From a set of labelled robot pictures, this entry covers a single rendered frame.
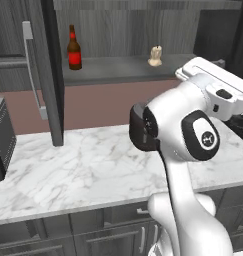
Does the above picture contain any brown beer bottle red label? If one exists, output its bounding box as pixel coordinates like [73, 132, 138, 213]
[66, 24, 83, 71]

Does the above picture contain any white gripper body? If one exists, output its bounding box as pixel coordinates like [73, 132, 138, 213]
[175, 56, 243, 98]

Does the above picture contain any black hob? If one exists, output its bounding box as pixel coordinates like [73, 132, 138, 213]
[225, 112, 243, 146]

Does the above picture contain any dark grey drawer front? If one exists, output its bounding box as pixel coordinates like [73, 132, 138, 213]
[222, 204, 243, 234]
[0, 219, 41, 250]
[206, 185, 243, 209]
[103, 200, 154, 228]

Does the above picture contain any beige candle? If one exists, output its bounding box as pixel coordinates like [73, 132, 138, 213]
[147, 45, 164, 68]

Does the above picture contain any silver base cabinet handle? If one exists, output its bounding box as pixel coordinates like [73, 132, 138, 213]
[153, 224, 160, 248]
[139, 226, 147, 255]

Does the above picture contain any dark grey wall cabinet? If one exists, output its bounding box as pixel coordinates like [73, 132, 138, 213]
[52, 0, 242, 87]

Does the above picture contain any dark grey base cabinet door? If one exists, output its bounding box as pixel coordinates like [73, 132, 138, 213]
[73, 223, 149, 256]

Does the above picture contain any grey cabinet door handle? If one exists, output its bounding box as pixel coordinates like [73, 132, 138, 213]
[21, 20, 49, 121]

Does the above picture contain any black microwave oven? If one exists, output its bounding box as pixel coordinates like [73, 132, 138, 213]
[0, 96, 18, 196]

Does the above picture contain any dark grey open cabinet door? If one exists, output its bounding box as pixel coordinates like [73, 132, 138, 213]
[24, 0, 66, 148]

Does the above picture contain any grey wood wall cabinet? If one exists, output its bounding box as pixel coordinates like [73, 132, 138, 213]
[0, 0, 45, 94]

